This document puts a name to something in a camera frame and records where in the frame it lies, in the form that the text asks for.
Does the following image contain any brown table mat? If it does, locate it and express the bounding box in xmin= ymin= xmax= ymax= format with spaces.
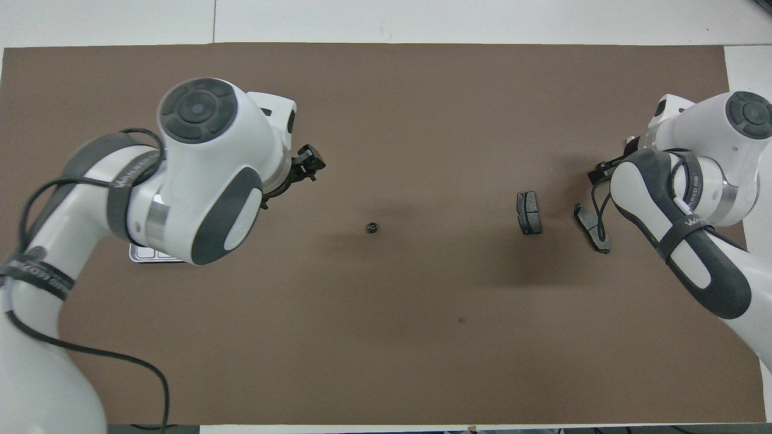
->
xmin=0 ymin=42 xmax=767 ymax=426

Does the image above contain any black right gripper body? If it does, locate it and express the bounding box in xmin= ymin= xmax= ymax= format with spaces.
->
xmin=615 ymin=137 xmax=641 ymax=163

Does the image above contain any long dark grey brake pad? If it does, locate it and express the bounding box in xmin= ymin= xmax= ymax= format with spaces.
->
xmin=573 ymin=204 xmax=612 ymax=254

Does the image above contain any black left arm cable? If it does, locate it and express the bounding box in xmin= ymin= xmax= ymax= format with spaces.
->
xmin=3 ymin=127 xmax=172 ymax=432

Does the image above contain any short dark grey brake pad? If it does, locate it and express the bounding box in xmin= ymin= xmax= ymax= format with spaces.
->
xmin=516 ymin=191 xmax=543 ymax=236

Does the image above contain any silver metal tray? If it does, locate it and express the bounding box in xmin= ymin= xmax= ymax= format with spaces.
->
xmin=128 ymin=243 xmax=185 ymax=265

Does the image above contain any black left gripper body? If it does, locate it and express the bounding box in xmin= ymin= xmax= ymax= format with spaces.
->
xmin=261 ymin=156 xmax=302 ymax=209

